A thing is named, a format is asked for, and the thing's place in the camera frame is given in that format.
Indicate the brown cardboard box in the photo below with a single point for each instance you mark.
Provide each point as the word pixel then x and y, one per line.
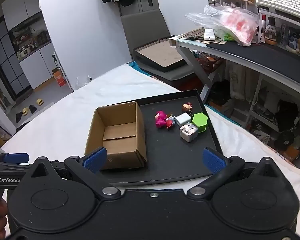
pixel 120 132

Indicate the black tray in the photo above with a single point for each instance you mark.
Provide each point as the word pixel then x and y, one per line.
pixel 170 155

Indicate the grey desk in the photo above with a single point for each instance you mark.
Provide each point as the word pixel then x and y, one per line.
pixel 252 52

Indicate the red basket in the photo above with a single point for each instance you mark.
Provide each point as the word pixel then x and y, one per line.
pixel 211 63

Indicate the clear plastic bag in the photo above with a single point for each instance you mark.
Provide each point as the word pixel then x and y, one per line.
pixel 230 22

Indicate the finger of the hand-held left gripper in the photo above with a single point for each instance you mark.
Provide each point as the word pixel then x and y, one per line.
pixel 15 158

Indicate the orange carton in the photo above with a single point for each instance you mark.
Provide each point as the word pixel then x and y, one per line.
pixel 59 78

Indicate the white remote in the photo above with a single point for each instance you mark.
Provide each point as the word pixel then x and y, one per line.
pixel 209 34

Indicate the grey chair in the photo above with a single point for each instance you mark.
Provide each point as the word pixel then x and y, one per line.
pixel 142 27

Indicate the clear bag on floor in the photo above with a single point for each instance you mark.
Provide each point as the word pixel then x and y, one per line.
pixel 83 83

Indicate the panda figurine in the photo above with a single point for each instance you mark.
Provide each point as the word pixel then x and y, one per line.
pixel 271 31

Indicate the yellow slipper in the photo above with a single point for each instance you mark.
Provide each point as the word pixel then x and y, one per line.
pixel 25 111
pixel 40 102

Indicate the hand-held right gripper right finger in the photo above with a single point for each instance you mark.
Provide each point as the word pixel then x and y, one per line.
pixel 213 161

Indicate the blue and white figurine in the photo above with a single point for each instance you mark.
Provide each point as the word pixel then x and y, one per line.
pixel 296 41

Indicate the black scissors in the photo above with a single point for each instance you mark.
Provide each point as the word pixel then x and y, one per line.
pixel 195 38

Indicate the white charger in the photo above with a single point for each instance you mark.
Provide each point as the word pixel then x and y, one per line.
pixel 183 119

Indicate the grey drawer organizer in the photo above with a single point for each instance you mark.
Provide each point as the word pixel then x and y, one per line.
pixel 227 2

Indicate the green hexagonal box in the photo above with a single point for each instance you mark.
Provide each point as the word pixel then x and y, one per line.
pixel 200 121

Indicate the brown-haired doll figure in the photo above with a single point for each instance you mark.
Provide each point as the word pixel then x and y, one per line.
pixel 187 108

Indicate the white cabinet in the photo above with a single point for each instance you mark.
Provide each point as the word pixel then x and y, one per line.
pixel 32 65

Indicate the white rack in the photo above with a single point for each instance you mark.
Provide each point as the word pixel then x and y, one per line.
pixel 65 75

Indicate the black slipper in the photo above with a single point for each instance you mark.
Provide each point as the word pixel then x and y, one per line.
pixel 32 109
pixel 19 117

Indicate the teal cloth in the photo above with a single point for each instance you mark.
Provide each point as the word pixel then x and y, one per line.
pixel 137 67

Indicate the pink toy figure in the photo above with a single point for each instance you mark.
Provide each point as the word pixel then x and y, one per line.
pixel 161 118

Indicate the grey bunny cube toy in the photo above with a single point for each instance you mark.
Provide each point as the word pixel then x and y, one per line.
pixel 188 132

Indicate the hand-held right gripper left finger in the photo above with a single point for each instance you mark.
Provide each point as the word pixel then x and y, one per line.
pixel 95 160

